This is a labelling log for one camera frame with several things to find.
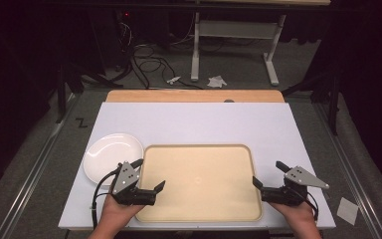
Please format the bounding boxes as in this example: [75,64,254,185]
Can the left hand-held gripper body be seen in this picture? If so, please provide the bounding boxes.
[109,161,157,206]

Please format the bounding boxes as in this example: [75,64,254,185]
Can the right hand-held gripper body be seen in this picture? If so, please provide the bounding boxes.
[260,164,330,207]

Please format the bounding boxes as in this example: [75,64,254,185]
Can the person's right hand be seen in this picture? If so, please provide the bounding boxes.
[269,198,320,232]

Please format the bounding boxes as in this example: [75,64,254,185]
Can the person's left hand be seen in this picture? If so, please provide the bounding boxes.
[97,193,146,232]

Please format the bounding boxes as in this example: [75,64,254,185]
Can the white plate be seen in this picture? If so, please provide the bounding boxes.
[83,132,144,186]

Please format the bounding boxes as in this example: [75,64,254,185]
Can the beige tray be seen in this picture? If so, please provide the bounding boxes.
[134,143,264,223]

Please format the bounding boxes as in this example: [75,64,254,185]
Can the flat white paper sheet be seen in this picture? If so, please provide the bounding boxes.
[336,196,359,227]

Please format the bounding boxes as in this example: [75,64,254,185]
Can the white table mat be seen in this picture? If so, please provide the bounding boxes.
[58,102,336,231]

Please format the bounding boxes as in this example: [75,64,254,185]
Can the black metal stand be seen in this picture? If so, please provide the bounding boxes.
[55,63,123,124]
[281,66,342,136]

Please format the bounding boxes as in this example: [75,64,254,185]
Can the crumpled white paper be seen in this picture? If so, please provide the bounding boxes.
[207,75,228,89]

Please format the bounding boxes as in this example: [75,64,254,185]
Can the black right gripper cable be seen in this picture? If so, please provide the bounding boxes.
[302,190,320,222]

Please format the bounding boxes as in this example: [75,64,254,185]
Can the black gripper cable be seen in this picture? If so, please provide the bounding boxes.
[302,190,320,222]
[91,168,121,230]

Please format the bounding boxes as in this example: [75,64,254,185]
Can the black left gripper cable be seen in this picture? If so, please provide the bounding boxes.
[91,168,121,230]

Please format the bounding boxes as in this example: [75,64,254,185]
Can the metal floor rail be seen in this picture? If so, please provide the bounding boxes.
[314,103,382,239]
[0,94,81,239]

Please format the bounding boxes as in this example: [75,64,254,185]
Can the black floor cables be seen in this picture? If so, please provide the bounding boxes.
[113,19,204,91]

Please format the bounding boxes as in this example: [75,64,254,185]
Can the white desk frame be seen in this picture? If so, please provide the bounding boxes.
[190,11,287,87]

